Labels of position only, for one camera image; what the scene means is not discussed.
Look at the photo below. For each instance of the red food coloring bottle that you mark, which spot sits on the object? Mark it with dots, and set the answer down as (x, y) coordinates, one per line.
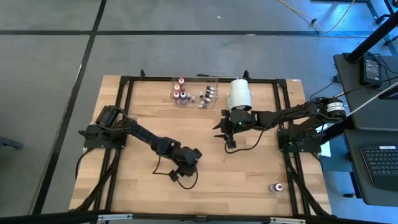
(181, 82)

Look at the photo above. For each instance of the orange food coloring bottle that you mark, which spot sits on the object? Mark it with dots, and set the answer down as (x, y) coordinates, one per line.
(177, 87)

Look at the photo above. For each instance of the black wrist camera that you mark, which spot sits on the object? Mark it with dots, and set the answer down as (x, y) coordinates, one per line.
(174, 176)
(230, 143)

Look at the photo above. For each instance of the blue food coloring bottle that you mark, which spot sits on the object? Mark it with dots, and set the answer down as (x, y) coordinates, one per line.
(183, 96)

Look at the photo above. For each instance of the black side desk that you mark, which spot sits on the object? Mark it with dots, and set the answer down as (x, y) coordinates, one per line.
(354, 93)

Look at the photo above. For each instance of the purple food coloring bottle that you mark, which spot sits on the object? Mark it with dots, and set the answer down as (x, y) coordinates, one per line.
(276, 187)

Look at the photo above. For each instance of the clear plastic container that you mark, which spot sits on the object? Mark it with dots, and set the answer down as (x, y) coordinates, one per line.
(196, 84)

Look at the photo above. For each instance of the grey furniture foot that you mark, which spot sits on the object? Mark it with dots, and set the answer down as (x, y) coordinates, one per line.
(11, 143)

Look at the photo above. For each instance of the pink food coloring bottle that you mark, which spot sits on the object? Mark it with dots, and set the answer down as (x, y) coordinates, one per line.
(176, 95)

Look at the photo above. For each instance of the black power supply box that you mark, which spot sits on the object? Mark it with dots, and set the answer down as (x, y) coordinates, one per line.
(371, 70)

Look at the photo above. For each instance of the black aluminium table frame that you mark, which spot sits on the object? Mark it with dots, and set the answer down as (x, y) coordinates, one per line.
(149, 78)

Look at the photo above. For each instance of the silver metal rod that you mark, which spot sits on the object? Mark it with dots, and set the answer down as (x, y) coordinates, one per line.
(373, 99)

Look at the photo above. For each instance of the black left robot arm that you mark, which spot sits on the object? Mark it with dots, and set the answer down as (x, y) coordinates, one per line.
(140, 133)

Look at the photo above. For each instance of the pale green paper sheet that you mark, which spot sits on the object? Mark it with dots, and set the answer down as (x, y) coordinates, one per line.
(325, 148)

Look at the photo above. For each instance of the black keyboard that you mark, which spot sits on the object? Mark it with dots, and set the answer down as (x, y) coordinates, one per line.
(382, 165)

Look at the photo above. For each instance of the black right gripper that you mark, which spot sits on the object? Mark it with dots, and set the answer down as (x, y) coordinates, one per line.
(239, 119)

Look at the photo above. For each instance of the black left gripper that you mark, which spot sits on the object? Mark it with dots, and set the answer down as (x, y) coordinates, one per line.
(188, 158)

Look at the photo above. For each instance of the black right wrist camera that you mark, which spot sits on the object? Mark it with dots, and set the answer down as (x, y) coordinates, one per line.
(230, 143)

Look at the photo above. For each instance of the black crossbar with silver brackets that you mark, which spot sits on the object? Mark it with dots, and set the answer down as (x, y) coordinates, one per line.
(168, 218)

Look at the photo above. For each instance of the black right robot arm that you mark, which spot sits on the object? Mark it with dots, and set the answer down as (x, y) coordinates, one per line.
(289, 113)

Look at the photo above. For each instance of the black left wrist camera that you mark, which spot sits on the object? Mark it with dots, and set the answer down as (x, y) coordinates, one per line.
(174, 176)

